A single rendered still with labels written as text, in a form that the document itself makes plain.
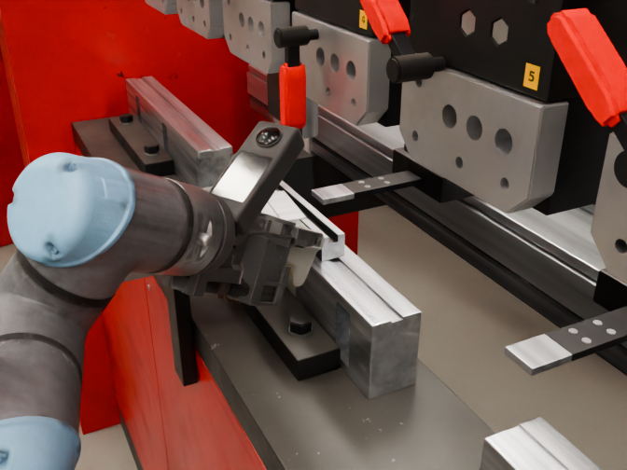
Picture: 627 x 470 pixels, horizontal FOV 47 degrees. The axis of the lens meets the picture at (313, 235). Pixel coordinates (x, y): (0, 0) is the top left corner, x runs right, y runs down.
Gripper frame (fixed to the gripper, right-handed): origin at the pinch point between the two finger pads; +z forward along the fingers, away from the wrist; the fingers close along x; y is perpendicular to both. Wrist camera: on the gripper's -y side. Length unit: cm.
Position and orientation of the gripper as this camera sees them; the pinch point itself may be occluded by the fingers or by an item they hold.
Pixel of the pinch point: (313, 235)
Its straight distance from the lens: 76.5
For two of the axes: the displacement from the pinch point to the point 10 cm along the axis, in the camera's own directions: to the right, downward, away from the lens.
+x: 8.3, 2.5, -4.9
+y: -2.8, 9.6, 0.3
